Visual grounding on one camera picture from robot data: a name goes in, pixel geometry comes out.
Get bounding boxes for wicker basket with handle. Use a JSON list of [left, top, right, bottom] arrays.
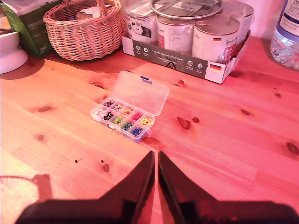
[[43, 0, 127, 62]]

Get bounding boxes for white can with flag print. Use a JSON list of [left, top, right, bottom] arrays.
[[191, 14, 241, 63]]

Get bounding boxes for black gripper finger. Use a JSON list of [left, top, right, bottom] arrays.
[[158, 151, 220, 224], [98, 151, 156, 224]]

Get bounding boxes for large clear water bottle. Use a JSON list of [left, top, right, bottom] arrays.
[[270, 0, 299, 70]]

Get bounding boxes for silver and green bag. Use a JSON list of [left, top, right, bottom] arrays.
[[0, 0, 63, 59]]

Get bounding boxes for white can with black graphic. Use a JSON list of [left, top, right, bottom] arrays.
[[124, 1, 159, 46]]

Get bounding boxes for printed cardboard can tray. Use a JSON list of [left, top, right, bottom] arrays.
[[121, 29, 252, 84]]

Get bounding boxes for clear plastic pin organiser box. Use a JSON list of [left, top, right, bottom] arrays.
[[90, 70, 170, 142]]

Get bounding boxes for white round ceramic stand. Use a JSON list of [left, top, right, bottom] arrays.
[[0, 31, 29, 75]]

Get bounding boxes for white can with pink label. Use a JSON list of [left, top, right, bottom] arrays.
[[157, 15, 195, 56]]

